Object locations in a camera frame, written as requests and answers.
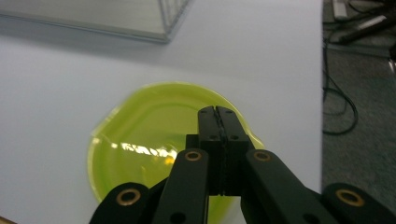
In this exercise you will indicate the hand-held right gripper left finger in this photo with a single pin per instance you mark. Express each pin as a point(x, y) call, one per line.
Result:
point(208, 149)

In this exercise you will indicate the green translucent bowl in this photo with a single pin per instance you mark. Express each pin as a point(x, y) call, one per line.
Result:
point(140, 130)

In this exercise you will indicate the white power strip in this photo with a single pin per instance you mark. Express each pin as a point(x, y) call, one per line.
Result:
point(339, 8)

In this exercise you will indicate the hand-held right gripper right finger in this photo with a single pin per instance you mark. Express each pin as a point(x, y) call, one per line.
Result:
point(233, 140)

